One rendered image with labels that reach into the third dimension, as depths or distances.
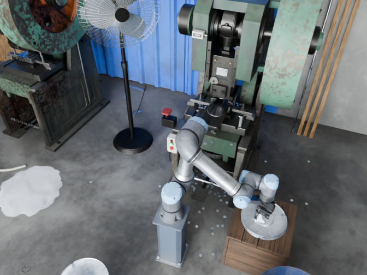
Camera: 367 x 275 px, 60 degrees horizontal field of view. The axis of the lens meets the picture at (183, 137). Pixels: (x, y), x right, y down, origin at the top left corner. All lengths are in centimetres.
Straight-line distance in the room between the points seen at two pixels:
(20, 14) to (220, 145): 159
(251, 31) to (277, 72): 35
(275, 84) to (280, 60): 14
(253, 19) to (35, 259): 208
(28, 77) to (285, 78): 221
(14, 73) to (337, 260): 298
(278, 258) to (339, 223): 84
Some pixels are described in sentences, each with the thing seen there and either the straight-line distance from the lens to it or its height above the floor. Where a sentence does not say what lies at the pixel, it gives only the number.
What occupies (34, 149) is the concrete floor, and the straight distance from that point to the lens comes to 333.
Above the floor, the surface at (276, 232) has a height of 37.
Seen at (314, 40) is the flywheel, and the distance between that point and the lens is 195.
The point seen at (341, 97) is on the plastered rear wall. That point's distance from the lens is 352.
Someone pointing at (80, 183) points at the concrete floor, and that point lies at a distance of 287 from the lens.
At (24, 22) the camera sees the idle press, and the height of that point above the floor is 126.
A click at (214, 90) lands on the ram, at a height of 94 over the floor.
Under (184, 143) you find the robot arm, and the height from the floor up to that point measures 107.
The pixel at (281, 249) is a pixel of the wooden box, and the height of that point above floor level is 35.
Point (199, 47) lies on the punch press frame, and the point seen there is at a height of 123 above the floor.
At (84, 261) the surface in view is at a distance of 213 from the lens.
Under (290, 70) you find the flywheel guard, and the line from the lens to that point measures 165.
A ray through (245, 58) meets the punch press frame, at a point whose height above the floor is 121.
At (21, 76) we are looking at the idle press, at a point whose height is 65.
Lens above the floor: 207
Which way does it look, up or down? 41 degrees down
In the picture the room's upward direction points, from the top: 1 degrees clockwise
